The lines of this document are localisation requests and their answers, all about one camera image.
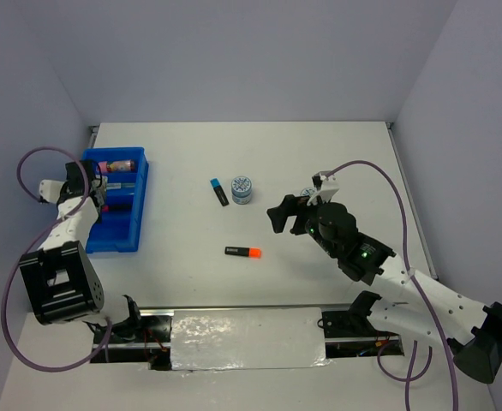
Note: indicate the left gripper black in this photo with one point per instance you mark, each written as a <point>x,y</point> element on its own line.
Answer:
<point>67,191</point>

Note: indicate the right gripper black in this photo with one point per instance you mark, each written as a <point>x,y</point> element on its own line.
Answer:
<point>290,205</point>

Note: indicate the blue slim pen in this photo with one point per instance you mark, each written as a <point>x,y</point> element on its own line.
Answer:
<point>119,185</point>

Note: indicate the pink cap black highlighter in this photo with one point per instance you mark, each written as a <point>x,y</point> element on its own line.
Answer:
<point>116,208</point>

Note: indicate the pink cap pencil tube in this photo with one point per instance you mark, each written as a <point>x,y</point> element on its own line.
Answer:
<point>119,166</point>

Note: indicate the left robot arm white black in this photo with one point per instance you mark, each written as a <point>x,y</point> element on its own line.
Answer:
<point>59,277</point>

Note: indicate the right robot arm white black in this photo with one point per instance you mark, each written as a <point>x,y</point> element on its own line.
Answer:
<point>400,300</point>

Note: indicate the blue paint jar right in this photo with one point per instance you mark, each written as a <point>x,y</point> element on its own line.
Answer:
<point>307,192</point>

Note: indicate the blue paint jar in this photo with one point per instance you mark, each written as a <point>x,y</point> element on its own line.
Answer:
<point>307,192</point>
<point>241,190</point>

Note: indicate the orange cap black highlighter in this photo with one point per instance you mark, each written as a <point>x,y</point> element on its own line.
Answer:
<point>246,252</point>

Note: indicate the blue paint jar left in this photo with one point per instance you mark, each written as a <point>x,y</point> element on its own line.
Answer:
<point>241,190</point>

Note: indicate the blue compartment bin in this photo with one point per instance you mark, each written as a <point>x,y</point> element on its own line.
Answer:
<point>126,172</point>

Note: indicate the blue cap black highlighter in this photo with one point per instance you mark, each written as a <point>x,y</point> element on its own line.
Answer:
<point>218,190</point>

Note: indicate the silver foil plate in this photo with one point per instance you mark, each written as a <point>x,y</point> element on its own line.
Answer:
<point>244,339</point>

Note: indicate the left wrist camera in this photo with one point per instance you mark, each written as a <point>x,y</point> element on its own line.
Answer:
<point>52,192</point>

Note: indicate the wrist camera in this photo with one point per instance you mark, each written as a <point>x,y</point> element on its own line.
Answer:
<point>52,192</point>
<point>325,187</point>

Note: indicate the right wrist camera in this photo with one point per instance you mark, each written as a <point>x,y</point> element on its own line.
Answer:
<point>325,187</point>

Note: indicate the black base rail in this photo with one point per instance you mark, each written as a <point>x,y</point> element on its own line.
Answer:
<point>144,336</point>

